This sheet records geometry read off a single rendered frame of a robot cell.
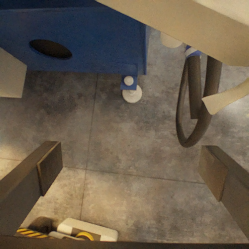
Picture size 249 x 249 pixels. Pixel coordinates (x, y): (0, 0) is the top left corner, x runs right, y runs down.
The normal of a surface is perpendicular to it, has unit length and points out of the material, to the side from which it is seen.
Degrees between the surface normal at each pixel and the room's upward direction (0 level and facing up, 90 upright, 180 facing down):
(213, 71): 45
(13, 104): 0
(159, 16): 90
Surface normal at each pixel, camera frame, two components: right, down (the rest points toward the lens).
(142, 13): -0.53, 0.85
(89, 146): -0.12, -0.13
